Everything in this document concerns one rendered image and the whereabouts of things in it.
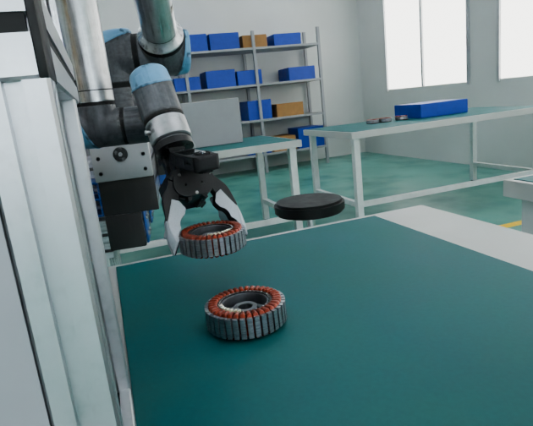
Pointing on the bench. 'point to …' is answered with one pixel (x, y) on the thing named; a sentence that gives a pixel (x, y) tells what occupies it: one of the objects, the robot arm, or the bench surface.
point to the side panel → (57, 251)
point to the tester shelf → (24, 46)
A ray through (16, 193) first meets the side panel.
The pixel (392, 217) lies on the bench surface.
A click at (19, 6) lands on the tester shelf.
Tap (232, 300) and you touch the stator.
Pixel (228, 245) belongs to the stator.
